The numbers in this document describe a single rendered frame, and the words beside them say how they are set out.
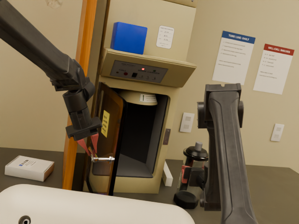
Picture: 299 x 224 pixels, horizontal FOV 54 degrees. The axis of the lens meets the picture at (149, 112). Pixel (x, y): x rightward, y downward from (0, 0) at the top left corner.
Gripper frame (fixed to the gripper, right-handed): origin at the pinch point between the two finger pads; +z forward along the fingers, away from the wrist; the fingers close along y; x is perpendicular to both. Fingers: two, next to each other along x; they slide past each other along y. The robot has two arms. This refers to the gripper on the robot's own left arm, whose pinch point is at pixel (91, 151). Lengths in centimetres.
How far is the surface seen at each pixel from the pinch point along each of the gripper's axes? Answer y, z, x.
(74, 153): 5.4, 5.0, -13.5
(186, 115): -59, 28, -58
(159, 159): -25.6, 23.3, -18.5
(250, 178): -79, 65, -32
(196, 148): -39.0, 19.5, -9.8
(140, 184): -15.5, 31.6, -18.8
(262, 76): -110, 19, -55
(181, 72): -38.7, -12.1, -10.9
